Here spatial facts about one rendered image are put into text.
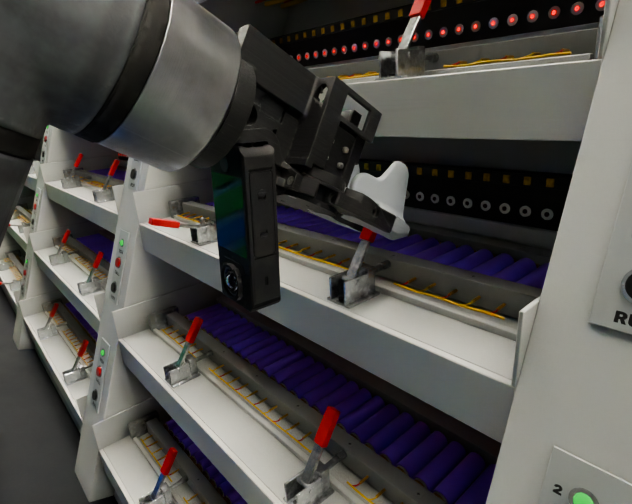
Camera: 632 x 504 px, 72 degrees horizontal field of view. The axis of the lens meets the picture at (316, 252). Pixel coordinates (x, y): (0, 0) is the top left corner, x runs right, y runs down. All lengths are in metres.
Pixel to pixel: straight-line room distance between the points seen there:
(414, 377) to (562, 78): 0.22
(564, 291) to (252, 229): 0.19
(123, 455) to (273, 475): 0.41
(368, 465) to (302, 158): 0.30
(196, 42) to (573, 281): 0.23
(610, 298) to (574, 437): 0.08
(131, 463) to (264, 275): 0.58
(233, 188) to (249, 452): 0.32
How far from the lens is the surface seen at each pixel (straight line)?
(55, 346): 1.26
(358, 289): 0.38
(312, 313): 0.40
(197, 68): 0.23
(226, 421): 0.56
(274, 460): 0.50
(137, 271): 0.77
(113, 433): 0.87
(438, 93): 0.35
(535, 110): 0.32
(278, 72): 0.29
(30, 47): 0.22
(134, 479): 0.80
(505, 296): 0.37
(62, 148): 1.43
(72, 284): 1.10
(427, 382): 0.33
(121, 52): 0.22
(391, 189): 0.36
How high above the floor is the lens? 0.56
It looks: 5 degrees down
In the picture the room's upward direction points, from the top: 12 degrees clockwise
